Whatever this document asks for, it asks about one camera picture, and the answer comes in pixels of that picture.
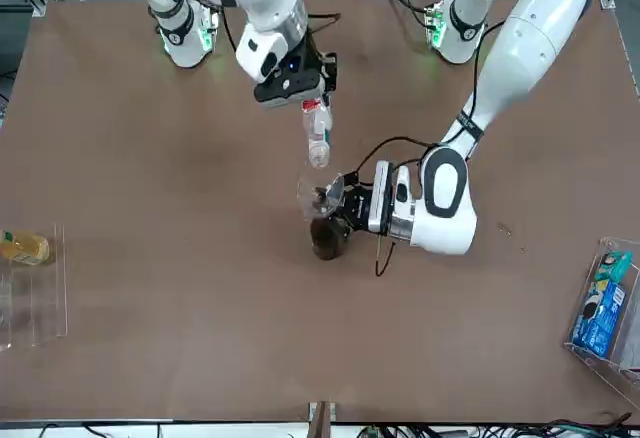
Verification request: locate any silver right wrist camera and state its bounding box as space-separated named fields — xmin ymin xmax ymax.
xmin=253 ymin=80 xmax=327 ymax=111

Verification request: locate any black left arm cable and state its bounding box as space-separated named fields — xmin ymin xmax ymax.
xmin=357 ymin=135 xmax=441 ymax=278

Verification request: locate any clear glass funnel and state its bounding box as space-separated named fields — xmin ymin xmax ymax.
xmin=296 ymin=170 xmax=346 ymax=220

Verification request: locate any yellow drink bottle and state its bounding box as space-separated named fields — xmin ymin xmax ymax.
xmin=0 ymin=230 xmax=51 ymax=266

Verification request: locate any aluminium frame post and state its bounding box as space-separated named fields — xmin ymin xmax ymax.
xmin=307 ymin=399 xmax=338 ymax=438

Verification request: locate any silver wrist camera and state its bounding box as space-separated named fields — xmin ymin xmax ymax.
xmin=367 ymin=160 xmax=397 ymax=238
xmin=253 ymin=80 xmax=327 ymax=111

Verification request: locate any blue cookie box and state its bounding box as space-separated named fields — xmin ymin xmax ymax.
xmin=572 ymin=280 xmax=627 ymax=358

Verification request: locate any dark glass bottle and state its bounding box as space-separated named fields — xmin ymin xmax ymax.
xmin=309 ymin=197 xmax=351 ymax=262

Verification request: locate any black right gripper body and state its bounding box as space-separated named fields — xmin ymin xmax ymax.
xmin=253 ymin=32 xmax=326 ymax=102

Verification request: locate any teal snack box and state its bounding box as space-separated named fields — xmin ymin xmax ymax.
xmin=594 ymin=251 xmax=632 ymax=284

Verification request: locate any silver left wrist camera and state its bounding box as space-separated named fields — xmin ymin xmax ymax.
xmin=367 ymin=160 xmax=397 ymax=238

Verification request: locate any clear acrylic shelf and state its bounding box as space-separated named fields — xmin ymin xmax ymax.
xmin=563 ymin=236 xmax=640 ymax=399
xmin=0 ymin=222 xmax=69 ymax=352

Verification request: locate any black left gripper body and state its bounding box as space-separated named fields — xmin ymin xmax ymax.
xmin=342 ymin=185 xmax=387 ymax=237

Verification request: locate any clear plastic drink bottle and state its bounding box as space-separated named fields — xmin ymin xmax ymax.
xmin=301 ymin=99 xmax=335 ymax=169

